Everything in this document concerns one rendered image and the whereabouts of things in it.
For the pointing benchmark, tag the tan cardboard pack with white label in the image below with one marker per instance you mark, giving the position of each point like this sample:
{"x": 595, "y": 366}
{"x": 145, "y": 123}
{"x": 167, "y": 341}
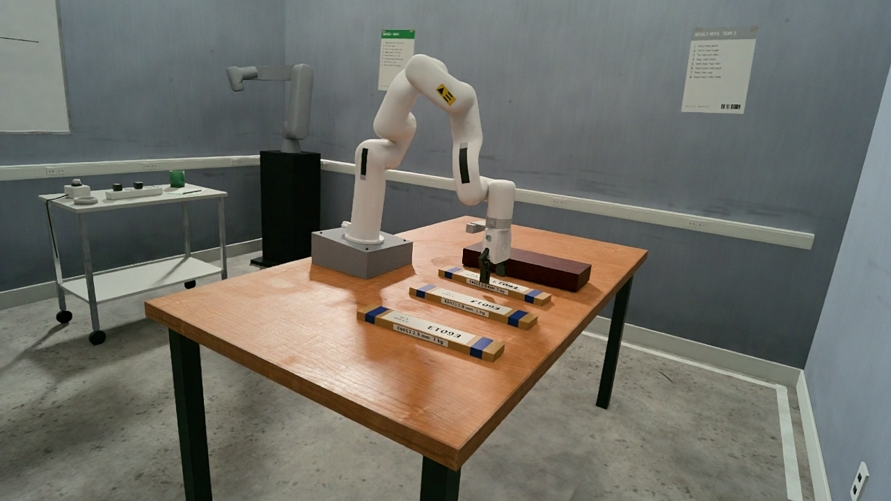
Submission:
{"x": 483, "y": 308}
{"x": 451, "y": 338}
{"x": 495, "y": 285}

